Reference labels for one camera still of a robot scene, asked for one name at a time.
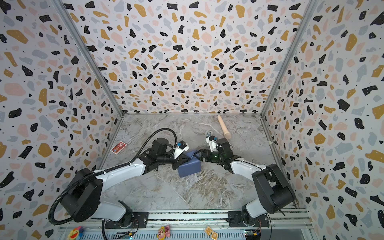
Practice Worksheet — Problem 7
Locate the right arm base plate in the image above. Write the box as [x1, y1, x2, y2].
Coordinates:
[226, 211, 270, 228]

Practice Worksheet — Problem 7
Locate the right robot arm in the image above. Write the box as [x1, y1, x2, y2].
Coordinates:
[194, 136, 296, 226]

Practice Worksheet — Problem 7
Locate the red playing card deck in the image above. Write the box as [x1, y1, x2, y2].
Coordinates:
[111, 141, 127, 155]

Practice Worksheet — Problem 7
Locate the pink yellow sticker toy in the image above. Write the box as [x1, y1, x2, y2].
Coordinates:
[157, 225, 171, 240]

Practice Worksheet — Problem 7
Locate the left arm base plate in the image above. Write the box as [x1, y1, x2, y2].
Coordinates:
[104, 212, 149, 230]

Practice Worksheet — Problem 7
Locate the orange square sticker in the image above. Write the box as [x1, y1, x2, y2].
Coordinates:
[205, 226, 219, 240]

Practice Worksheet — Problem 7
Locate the aluminium mounting rail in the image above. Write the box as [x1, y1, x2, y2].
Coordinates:
[56, 206, 317, 240]

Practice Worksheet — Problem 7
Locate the blue wrapping paper sheet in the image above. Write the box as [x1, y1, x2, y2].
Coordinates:
[178, 151, 202, 178]

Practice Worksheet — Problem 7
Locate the colourful round sticker toy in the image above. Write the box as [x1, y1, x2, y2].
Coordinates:
[67, 227, 84, 240]

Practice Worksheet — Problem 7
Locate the black corrugated cable hose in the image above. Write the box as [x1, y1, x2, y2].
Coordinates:
[47, 127, 178, 240]

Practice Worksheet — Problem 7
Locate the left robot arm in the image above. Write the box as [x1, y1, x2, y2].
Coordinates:
[59, 138, 190, 228]

